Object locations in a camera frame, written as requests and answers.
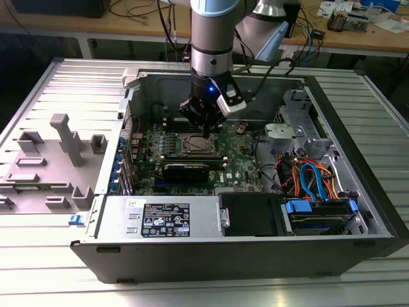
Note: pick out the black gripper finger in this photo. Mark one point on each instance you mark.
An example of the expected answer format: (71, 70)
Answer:
(188, 112)
(219, 120)

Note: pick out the silver square CPU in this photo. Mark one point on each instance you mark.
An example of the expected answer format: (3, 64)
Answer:
(198, 145)

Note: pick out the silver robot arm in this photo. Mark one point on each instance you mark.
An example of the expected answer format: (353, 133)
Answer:
(211, 38)

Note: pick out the CPU socket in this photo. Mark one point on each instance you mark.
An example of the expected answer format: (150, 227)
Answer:
(182, 154)

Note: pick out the finned CPU cooler heatsink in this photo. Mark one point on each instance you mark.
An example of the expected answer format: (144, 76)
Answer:
(335, 20)

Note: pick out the round coin cell battery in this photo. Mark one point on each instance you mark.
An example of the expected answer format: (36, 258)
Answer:
(241, 129)

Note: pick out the installed green RAM stick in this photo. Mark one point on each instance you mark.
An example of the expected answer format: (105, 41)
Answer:
(215, 162)

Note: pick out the green motherboard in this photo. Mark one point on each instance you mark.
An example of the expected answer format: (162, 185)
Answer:
(236, 160)

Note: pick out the graphics card with heatsink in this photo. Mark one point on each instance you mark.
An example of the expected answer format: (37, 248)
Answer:
(185, 174)

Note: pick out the grey plastic case latch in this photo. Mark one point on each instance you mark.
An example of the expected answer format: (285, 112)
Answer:
(131, 78)

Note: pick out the blue card retention clip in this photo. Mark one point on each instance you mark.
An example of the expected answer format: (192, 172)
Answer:
(122, 145)
(117, 164)
(114, 186)

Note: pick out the silver metal drive cage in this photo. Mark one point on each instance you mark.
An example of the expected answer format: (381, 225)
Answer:
(294, 99)

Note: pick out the silver power supply unit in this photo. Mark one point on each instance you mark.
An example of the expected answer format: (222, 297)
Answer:
(204, 220)

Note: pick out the hard disk in blue carrier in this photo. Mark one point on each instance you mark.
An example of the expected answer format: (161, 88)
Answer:
(300, 206)

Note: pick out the small black device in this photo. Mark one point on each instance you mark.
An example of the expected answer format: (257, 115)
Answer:
(319, 33)

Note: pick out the black and grey PC case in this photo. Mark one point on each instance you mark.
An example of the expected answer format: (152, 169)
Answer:
(223, 262)

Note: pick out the grey plastic parts rack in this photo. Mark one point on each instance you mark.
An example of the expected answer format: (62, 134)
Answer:
(54, 172)

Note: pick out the wooden workbench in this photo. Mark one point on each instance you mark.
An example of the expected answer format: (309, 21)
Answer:
(64, 24)

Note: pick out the blue plastic case latch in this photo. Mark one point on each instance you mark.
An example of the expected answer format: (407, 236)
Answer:
(76, 220)

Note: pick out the white printed card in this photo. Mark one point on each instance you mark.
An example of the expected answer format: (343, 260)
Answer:
(332, 6)

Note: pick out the black equipment box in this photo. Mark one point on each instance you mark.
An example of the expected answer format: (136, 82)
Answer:
(57, 8)

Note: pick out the loose green circuit board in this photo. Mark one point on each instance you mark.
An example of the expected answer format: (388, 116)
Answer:
(358, 22)

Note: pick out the spare green RAM stick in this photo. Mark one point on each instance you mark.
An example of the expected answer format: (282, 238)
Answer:
(35, 186)

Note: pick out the white paper sheet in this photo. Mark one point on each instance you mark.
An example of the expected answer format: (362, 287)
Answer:
(391, 25)

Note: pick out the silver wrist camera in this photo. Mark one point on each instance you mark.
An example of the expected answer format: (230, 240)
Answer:
(231, 105)

